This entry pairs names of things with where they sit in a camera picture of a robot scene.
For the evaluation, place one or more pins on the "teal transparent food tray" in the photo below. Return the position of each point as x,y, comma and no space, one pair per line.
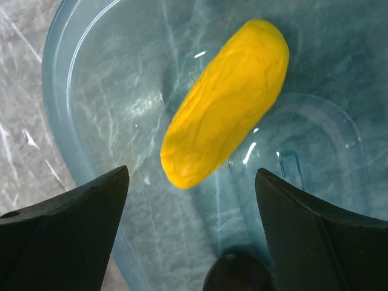
116,72

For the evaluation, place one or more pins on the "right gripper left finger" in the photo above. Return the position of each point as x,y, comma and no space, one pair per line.
64,243

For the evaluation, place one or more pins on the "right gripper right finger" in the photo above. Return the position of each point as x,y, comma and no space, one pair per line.
315,245

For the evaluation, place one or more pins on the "yellow corn cob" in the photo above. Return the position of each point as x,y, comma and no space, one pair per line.
237,88

